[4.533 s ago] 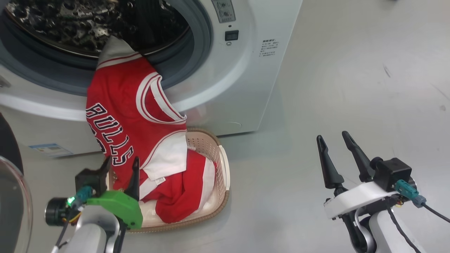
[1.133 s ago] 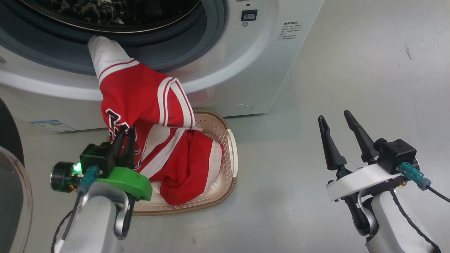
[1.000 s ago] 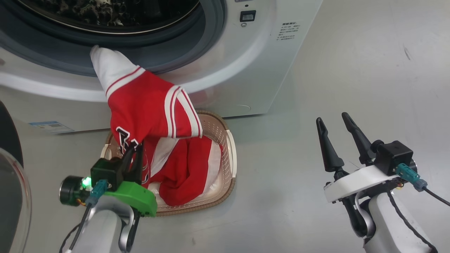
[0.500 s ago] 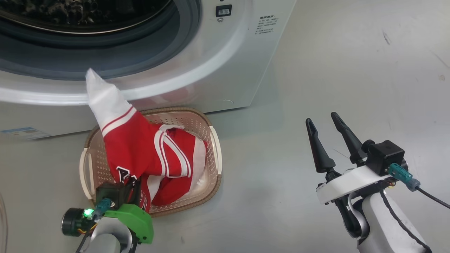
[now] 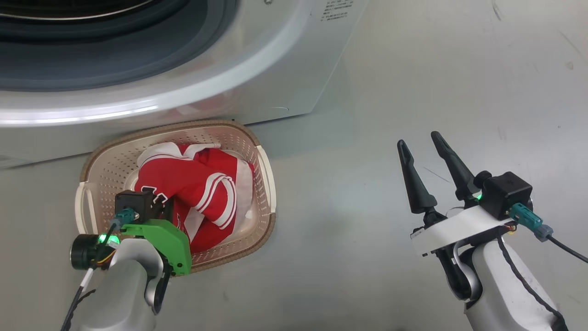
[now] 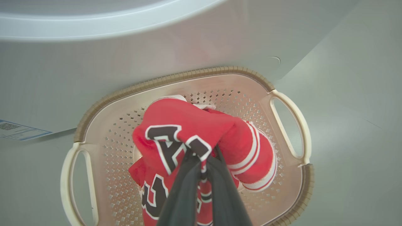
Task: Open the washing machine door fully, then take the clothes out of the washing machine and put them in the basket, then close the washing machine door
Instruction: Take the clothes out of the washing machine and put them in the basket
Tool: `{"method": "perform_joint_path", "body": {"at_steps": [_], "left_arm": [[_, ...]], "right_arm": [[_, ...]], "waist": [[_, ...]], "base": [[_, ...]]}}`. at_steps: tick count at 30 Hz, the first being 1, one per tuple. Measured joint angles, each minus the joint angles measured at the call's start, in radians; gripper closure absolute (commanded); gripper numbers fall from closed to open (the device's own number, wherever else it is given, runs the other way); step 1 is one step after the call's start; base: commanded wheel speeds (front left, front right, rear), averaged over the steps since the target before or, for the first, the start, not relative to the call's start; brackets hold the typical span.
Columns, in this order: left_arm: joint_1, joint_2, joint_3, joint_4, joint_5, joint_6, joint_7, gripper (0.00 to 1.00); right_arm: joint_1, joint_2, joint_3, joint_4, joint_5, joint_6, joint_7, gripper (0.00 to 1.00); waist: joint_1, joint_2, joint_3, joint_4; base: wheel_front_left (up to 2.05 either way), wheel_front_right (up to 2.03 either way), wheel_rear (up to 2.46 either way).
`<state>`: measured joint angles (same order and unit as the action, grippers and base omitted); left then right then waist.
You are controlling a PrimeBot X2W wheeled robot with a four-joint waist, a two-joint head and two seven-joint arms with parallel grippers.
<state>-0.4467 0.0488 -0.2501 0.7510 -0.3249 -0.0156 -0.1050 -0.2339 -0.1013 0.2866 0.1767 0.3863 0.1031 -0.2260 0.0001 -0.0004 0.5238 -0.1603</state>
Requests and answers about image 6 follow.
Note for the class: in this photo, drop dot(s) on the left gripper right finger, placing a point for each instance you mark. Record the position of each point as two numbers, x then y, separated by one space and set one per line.
227 201

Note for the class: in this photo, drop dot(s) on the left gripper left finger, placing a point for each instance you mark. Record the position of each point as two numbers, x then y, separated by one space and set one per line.
182 201

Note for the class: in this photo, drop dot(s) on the red jersey black numbers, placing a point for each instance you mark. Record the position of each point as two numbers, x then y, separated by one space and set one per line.
188 122

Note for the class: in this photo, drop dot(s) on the white front-load washing machine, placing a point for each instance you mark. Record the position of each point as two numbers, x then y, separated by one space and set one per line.
157 53

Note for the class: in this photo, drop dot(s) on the cream perforated laundry basket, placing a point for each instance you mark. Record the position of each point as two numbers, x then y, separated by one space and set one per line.
282 175

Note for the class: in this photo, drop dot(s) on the blue energy label sticker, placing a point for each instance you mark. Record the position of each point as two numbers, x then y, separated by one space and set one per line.
19 131

